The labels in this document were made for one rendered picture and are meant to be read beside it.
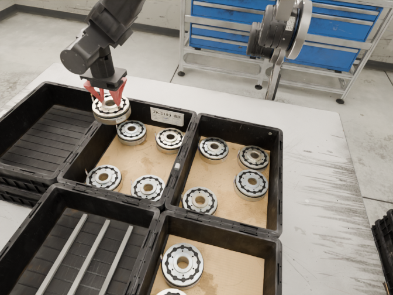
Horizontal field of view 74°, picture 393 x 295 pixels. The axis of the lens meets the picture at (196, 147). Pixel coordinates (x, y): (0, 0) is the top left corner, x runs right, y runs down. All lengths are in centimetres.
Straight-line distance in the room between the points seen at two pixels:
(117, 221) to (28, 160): 39
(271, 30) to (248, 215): 64
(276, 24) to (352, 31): 172
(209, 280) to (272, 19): 85
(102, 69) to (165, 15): 299
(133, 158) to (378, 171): 201
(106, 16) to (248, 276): 68
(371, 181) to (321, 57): 116
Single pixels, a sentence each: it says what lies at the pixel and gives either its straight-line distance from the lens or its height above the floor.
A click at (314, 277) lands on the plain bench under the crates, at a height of 70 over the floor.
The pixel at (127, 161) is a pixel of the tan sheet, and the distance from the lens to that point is 91.
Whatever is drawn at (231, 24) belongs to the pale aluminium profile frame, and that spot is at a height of 60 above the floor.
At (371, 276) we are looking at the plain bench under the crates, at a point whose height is 70.
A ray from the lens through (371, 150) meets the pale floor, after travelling 265.
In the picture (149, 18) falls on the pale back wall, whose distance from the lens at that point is 374.
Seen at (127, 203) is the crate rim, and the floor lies 92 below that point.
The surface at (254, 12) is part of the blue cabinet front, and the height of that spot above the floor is 71.
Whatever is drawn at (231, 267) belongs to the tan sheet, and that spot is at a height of 83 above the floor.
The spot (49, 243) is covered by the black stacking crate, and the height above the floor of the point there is 83.
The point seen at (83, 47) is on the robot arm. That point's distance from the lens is 60.
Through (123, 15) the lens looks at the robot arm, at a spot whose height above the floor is 131.
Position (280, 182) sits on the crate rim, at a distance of 78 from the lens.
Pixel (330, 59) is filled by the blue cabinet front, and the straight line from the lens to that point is 279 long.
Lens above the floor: 152
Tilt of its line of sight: 47 degrees down
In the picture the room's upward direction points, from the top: 6 degrees clockwise
